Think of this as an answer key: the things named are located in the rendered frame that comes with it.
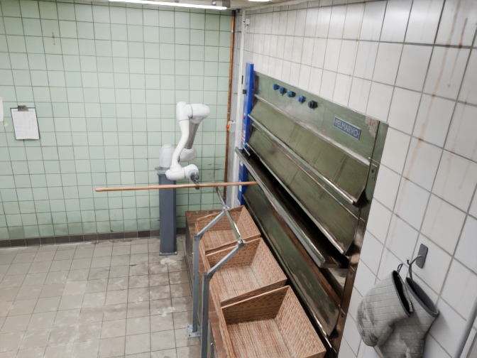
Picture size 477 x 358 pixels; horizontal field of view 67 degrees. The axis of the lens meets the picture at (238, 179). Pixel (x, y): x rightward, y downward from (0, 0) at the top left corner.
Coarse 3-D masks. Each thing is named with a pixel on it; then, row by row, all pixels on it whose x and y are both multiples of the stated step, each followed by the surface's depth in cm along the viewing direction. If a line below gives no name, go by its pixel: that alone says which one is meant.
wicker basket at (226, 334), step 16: (288, 288) 242; (240, 304) 238; (256, 304) 241; (272, 304) 245; (288, 304) 238; (224, 320) 226; (256, 320) 247; (272, 320) 248; (288, 320) 233; (304, 320) 218; (224, 336) 225; (240, 336) 234; (256, 336) 235; (272, 336) 235; (288, 336) 230; (240, 352) 222; (256, 352) 223; (272, 352) 223; (288, 352) 224; (304, 352) 211; (320, 352) 194
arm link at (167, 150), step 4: (168, 144) 376; (160, 148) 374; (164, 148) 370; (168, 148) 370; (172, 148) 373; (160, 152) 372; (164, 152) 369; (168, 152) 370; (172, 152) 372; (160, 156) 372; (164, 156) 370; (168, 156) 371; (160, 160) 374; (164, 160) 372; (168, 160) 372; (160, 164) 376; (164, 164) 374; (168, 164) 374
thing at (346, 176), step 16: (256, 112) 309; (272, 112) 278; (272, 128) 270; (288, 128) 245; (304, 128) 225; (288, 144) 238; (304, 144) 220; (320, 144) 203; (304, 160) 211; (320, 160) 198; (336, 160) 185; (352, 160) 173; (320, 176) 190; (336, 176) 181; (352, 176) 170; (352, 192) 166
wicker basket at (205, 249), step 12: (240, 216) 352; (216, 228) 353; (228, 228) 356; (240, 228) 346; (252, 228) 320; (204, 240) 337; (216, 240) 338; (228, 240) 339; (204, 252) 296; (252, 252) 309
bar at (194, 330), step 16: (224, 208) 271; (208, 224) 275; (240, 240) 231; (208, 272) 233; (192, 288) 296; (208, 288) 235; (192, 304) 300; (208, 304) 240; (192, 320) 305; (192, 336) 305
